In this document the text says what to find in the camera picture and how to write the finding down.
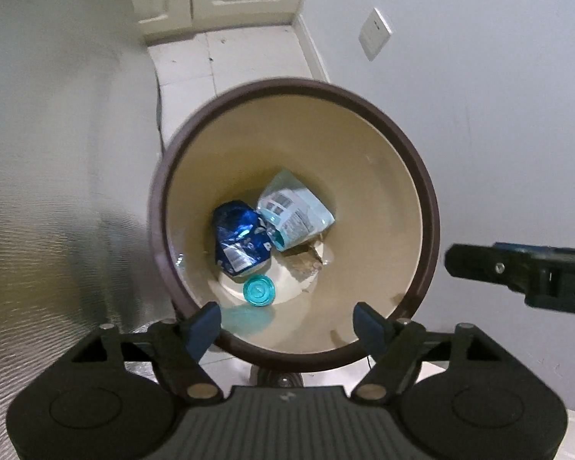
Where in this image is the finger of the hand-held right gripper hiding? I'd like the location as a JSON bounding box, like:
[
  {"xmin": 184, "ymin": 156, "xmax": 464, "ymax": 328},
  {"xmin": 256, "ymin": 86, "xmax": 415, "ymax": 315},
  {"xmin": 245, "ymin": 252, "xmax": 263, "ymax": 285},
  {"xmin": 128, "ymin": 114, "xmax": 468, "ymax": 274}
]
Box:
[
  {"xmin": 493, "ymin": 242, "xmax": 573, "ymax": 253},
  {"xmin": 445, "ymin": 243, "xmax": 532, "ymax": 293}
]

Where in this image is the blue crinkled plastic wrapper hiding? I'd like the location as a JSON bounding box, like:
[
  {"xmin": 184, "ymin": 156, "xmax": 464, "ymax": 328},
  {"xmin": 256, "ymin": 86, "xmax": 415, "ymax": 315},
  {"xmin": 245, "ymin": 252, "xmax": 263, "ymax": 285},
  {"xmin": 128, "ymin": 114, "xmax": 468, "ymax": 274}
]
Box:
[{"xmin": 214, "ymin": 200, "xmax": 273, "ymax": 277}]

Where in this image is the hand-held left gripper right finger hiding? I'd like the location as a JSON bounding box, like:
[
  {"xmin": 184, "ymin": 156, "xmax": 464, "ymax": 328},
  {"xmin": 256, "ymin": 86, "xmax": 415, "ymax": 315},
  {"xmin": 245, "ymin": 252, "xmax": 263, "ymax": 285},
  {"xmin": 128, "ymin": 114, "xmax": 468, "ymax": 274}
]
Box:
[{"xmin": 351, "ymin": 302, "xmax": 504, "ymax": 401}]

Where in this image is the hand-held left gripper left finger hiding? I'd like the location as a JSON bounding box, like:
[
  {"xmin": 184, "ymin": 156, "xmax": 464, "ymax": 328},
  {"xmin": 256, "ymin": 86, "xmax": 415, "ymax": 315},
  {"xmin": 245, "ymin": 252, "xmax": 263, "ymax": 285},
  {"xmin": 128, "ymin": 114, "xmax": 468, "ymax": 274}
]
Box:
[{"xmin": 69, "ymin": 302, "xmax": 222, "ymax": 401}]

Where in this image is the torn brown cardboard box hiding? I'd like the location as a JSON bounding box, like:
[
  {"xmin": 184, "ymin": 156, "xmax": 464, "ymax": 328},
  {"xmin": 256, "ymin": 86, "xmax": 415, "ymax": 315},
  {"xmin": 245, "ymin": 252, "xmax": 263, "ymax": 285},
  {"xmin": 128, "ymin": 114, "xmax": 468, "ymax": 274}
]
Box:
[{"xmin": 287, "ymin": 242, "xmax": 324, "ymax": 283}]

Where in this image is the teal snack wrapper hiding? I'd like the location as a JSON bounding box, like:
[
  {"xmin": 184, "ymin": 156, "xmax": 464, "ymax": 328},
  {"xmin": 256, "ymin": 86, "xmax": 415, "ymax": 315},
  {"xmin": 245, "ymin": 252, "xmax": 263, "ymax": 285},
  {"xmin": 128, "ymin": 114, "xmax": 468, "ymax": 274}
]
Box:
[{"xmin": 257, "ymin": 169, "xmax": 336, "ymax": 251}]

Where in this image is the beige bin with brown rim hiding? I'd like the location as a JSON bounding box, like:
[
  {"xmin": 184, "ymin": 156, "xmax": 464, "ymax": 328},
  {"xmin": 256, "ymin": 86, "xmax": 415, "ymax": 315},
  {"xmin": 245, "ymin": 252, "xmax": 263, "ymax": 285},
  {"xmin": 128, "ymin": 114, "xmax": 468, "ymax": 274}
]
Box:
[{"xmin": 148, "ymin": 78, "xmax": 440, "ymax": 373}]

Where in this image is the teal round lid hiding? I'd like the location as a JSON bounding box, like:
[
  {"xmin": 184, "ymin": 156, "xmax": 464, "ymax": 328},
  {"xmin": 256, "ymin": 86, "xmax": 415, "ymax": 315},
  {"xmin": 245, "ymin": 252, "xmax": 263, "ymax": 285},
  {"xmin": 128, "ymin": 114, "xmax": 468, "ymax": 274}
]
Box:
[{"xmin": 243, "ymin": 274, "xmax": 275, "ymax": 307}]

